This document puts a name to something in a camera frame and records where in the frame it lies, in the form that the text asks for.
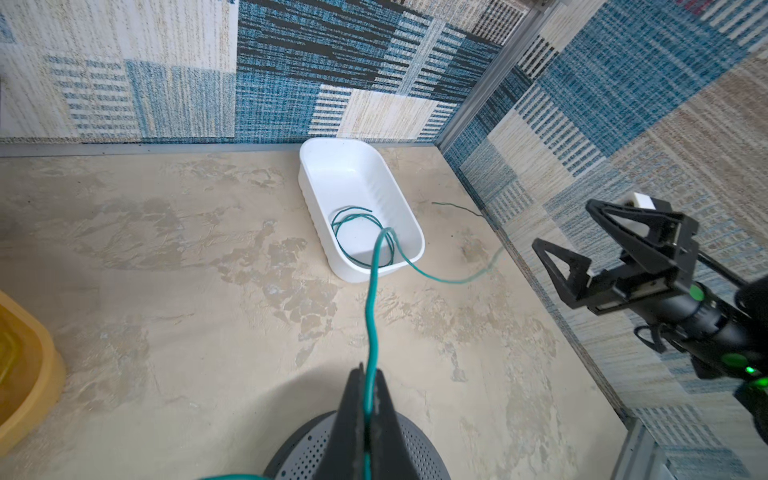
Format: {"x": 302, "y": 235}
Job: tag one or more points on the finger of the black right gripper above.
{"x": 648, "y": 236}
{"x": 569, "y": 273}

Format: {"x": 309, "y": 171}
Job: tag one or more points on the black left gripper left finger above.
{"x": 344, "y": 455}

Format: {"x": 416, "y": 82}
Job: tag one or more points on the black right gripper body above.
{"x": 722, "y": 339}

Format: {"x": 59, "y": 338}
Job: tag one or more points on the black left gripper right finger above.
{"x": 385, "y": 452}

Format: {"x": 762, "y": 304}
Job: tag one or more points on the grey perforated cable spool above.
{"x": 300, "y": 456}

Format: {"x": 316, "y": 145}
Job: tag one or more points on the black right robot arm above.
{"x": 752, "y": 392}

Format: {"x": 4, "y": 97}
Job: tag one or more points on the white plastic tub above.
{"x": 351, "y": 195}

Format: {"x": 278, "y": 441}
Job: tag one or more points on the yellow plastic tub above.
{"x": 33, "y": 373}

